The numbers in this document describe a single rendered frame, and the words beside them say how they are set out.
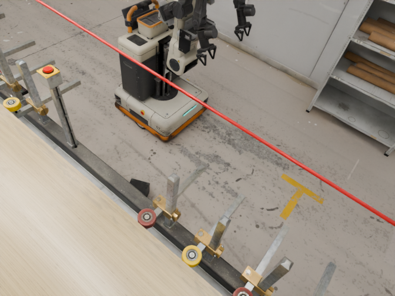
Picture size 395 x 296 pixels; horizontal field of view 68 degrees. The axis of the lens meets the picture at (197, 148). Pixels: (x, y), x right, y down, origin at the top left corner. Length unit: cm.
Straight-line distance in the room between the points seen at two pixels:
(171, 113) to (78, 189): 136
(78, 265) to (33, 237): 22
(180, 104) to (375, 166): 194
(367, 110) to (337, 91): 36
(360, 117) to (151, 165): 217
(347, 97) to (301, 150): 92
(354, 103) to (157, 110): 212
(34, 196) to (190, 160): 148
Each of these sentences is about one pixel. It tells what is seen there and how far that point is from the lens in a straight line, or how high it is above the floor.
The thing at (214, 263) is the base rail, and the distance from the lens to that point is 148.
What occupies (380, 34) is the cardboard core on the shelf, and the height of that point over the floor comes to 97.
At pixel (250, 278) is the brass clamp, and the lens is 134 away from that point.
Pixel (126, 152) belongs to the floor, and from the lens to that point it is 265.
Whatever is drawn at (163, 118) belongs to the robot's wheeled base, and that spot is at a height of 28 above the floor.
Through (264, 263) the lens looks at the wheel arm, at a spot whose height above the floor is 85.
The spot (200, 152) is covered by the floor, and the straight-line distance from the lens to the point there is 267.
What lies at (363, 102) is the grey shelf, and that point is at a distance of 368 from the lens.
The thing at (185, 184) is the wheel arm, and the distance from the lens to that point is 146.
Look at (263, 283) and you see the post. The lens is 129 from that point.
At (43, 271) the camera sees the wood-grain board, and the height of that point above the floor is 90.
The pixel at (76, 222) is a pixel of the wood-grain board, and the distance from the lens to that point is 135.
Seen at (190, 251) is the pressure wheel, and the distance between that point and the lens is 127.
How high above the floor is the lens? 210
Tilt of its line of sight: 51 degrees down
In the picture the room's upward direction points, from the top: 11 degrees clockwise
